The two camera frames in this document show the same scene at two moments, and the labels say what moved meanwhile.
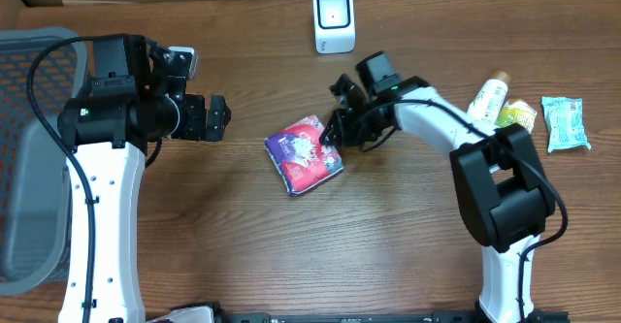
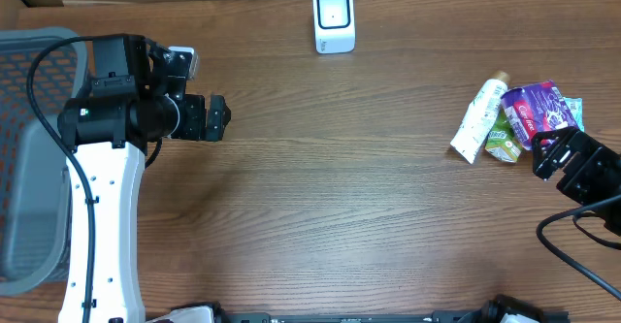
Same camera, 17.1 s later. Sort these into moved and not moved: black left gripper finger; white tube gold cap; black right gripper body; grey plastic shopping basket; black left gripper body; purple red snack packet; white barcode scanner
Moved: purple red snack packet; black right gripper body
Not moved: white tube gold cap; black left gripper finger; white barcode scanner; grey plastic shopping basket; black left gripper body
